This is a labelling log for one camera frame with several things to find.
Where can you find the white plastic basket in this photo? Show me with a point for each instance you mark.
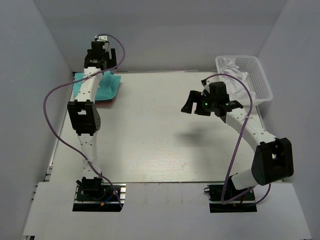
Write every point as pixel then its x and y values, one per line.
pixel 256 80

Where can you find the crumpled white t shirt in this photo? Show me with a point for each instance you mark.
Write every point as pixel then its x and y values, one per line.
pixel 235 89

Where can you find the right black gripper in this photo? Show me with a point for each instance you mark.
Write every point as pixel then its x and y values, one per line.
pixel 194 96

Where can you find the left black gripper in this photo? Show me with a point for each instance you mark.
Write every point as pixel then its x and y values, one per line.
pixel 111 62

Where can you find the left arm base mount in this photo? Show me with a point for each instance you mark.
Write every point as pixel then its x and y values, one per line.
pixel 93 195

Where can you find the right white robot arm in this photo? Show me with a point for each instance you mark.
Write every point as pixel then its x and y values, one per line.
pixel 273 156

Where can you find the teal polo shirt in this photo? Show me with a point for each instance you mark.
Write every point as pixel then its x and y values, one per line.
pixel 108 86

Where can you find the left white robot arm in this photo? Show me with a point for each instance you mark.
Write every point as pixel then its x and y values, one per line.
pixel 83 114

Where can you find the folded red t shirt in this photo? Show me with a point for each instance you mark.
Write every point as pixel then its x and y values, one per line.
pixel 103 102

